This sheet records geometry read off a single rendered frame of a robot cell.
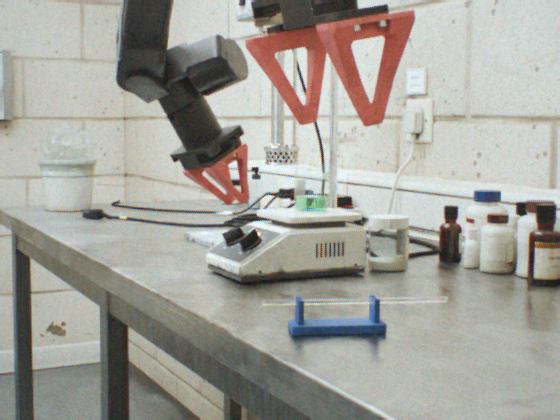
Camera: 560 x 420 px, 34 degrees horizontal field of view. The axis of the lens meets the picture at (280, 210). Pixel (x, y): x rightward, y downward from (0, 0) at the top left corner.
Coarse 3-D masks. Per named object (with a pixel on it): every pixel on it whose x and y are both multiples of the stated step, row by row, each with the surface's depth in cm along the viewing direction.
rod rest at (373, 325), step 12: (300, 300) 93; (300, 312) 93; (372, 312) 95; (288, 324) 95; (300, 324) 93; (312, 324) 94; (324, 324) 94; (336, 324) 94; (348, 324) 94; (360, 324) 94; (372, 324) 94; (384, 324) 94
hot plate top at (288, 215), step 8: (280, 208) 137; (288, 208) 137; (264, 216) 132; (272, 216) 130; (280, 216) 127; (288, 216) 126; (296, 216) 126; (304, 216) 126; (312, 216) 126; (320, 216) 127; (328, 216) 127; (336, 216) 128; (344, 216) 128; (352, 216) 129; (360, 216) 130
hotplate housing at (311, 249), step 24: (288, 240) 124; (312, 240) 126; (336, 240) 128; (360, 240) 129; (216, 264) 129; (240, 264) 122; (264, 264) 123; (288, 264) 124; (312, 264) 126; (336, 264) 128; (360, 264) 130
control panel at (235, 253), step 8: (264, 232) 128; (272, 232) 126; (224, 240) 133; (264, 240) 125; (216, 248) 132; (224, 248) 130; (232, 248) 128; (240, 248) 127; (256, 248) 124; (224, 256) 127; (232, 256) 125; (240, 256) 124
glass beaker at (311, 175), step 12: (300, 168) 130; (312, 168) 129; (324, 168) 130; (300, 180) 130; (312, 180) 129; (324, 180) 130; (300, 192) 130; (312, 192) 129; (324, 192) 130; (300, 204) 130; (312, 204) 130; (324, 204) 130
